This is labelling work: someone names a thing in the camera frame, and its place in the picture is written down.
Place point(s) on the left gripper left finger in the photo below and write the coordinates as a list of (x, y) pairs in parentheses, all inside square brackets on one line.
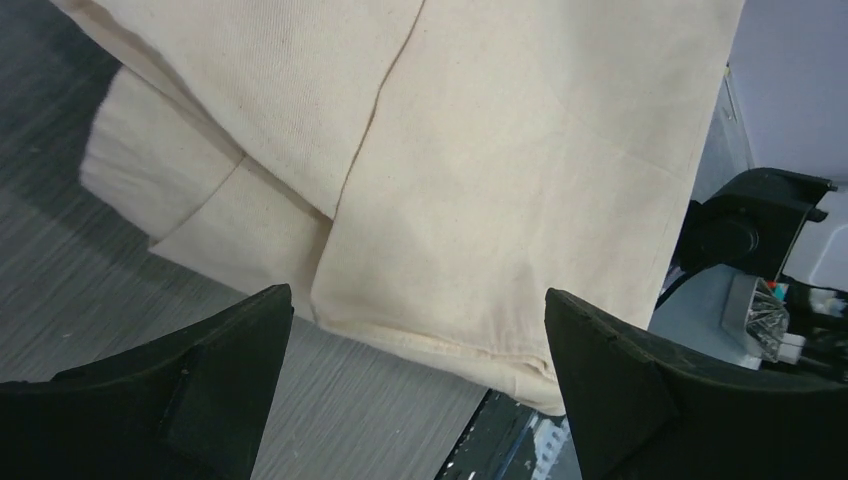
[(192, 404)]

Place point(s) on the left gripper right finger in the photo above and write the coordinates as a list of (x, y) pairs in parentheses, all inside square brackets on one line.
[(643, 407)]

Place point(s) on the beige cloth wrap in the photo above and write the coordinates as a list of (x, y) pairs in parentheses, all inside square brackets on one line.
[(420, 173)]

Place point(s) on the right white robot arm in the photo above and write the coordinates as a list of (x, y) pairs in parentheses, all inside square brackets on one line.
[(759, 275)]

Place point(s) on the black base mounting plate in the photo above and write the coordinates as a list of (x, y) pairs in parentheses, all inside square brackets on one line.
[(506, 440)]

